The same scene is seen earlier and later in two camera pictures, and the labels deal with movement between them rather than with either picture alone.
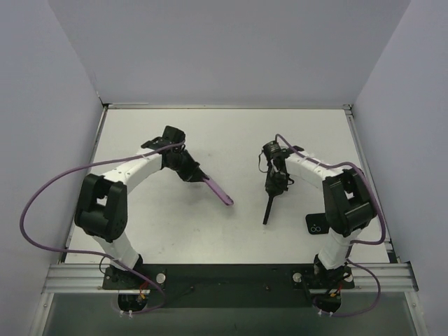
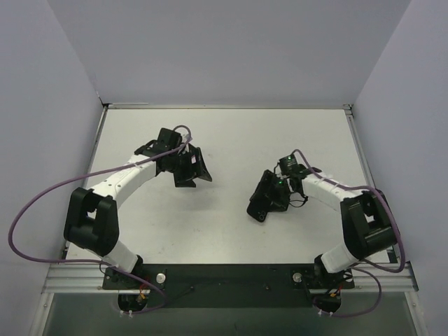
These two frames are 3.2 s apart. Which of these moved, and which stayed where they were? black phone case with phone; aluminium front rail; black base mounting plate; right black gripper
Moved: black phone case with phone; right black gripper
Stayed: black base mounting plate; aluminium front rail
